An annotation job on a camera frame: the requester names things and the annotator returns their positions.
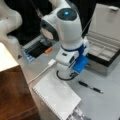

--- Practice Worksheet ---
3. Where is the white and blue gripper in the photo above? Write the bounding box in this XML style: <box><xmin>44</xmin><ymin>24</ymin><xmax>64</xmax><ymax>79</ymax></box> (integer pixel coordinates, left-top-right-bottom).
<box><xmin>56</xmin><ymin>37</ymin><xmax>89</xmax><ymax>80</ymax></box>

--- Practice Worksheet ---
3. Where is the black and silver case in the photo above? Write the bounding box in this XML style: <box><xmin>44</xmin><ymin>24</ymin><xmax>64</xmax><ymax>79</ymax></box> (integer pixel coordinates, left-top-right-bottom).
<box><xmin>87</xmin><ymin>4</ymin><xmax>120</xmax><ymax>76</ymax></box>

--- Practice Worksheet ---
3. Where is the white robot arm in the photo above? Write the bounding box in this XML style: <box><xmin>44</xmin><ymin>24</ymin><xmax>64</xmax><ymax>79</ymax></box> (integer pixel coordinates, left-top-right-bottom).
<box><xmin>0</xmin><ymin>0</ymin><xmax>89</xmax><ymax>81</ymax></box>

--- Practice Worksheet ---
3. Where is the black pen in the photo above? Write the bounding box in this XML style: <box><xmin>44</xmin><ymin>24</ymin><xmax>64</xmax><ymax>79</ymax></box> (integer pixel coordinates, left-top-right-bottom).
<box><xmin>78</xmin><ymin>81</ymin><xmax>103</xmax><ymax>94</ymax></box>

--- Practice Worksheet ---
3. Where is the orange object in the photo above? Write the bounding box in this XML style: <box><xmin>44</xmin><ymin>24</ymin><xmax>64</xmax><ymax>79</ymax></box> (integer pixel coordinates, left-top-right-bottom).
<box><xmin>45</xmin><ymin>47</ymin><xmax>52</xmax><ymax>54</ymax></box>

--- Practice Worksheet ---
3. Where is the white spiral notebook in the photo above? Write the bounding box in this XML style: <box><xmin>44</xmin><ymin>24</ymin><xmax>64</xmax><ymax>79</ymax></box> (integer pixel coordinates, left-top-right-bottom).
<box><xmin>33</xmin><ymin>69</ymin><xmax>81</xmax><ymax>120</ymax></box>

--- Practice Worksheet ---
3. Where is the white cable adapter block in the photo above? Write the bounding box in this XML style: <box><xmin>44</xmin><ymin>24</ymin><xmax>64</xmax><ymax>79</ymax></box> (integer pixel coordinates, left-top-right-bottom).
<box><xmin>48</xmin><ymin>59</ymin><xmax>56</xmax><ymax>66</ymax></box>

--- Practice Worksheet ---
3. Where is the metal rail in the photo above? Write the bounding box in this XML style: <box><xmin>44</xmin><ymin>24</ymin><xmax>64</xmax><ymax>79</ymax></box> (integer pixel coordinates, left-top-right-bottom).
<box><xmin>22</xmin><ymin>35</ymin><xmax>49</xmax><ymax>51</ymax></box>

